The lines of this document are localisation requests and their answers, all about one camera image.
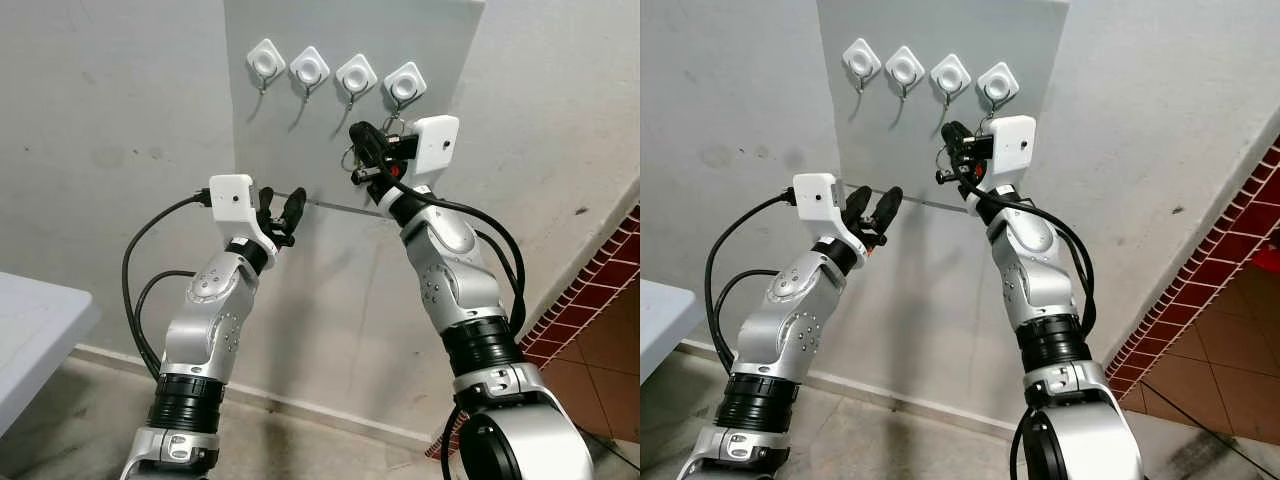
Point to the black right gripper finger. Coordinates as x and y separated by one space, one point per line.
955 175
955 135
367 136
372 175

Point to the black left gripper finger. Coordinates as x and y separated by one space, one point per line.
266 202
857 205
293 208
887 208

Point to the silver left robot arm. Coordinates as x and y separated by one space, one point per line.
780 330
205 330

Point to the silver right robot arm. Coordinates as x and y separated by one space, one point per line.
450 270
1030 270

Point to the grey folding table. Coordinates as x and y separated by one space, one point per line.
35 330
657 325

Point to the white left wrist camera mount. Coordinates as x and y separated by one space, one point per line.
232 197
818 197

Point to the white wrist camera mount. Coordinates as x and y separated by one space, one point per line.
232 197
1012 150
818 197
435 150

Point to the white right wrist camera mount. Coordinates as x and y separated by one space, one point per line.
1012 150
435 150

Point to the grey wall board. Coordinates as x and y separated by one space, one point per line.
330 150
920 150

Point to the white adhesive wall hook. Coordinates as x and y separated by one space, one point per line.
309 69
266 62
997 85
950 76
905 69
356 76
405 85
861 61

